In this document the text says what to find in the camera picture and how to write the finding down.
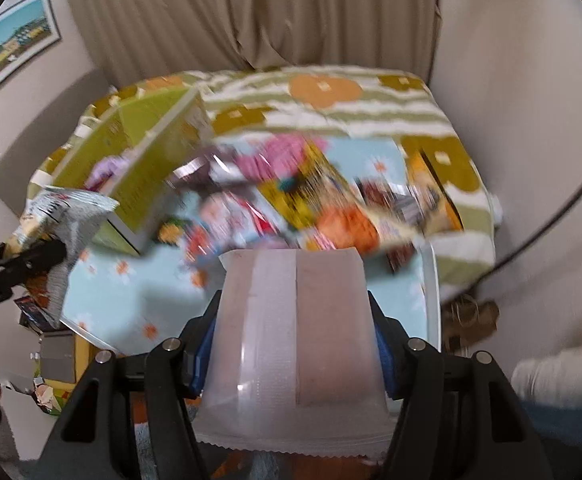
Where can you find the brown crumpled object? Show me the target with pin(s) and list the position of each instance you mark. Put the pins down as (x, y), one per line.
(471, 317)

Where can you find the grey box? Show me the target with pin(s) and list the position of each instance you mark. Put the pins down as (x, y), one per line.
(56, 360)

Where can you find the green cardboard box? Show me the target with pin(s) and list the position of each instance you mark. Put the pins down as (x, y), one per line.
(141, 160)

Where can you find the translucent white snack packet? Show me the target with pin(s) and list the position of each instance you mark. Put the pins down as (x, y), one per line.
(296, 350)

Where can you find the dark snack packet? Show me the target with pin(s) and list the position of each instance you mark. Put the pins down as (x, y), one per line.
(33, 312)

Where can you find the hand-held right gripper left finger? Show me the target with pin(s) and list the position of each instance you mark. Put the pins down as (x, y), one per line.
(203, 360)

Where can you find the green striped flower pillow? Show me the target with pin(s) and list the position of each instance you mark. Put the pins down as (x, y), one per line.
(321, 110)

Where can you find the beige curtain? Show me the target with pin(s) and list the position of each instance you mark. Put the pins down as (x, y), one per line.
(221, 10)

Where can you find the pile of mixed snack packets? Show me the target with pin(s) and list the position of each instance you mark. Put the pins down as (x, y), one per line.
(301, 195)

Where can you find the framed wall picture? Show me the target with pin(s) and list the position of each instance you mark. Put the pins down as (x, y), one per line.
(11, 45)

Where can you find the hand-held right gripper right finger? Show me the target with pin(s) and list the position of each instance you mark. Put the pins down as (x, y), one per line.
(386, 365)

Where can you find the silver snack packet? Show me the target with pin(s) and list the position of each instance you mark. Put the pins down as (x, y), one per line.
(71, 220)

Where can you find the crumpled wrapper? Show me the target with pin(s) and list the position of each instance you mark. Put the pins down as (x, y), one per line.
(41, 392)

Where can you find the person's white clothed leg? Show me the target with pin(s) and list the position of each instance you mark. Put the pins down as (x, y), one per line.
(561, 375)

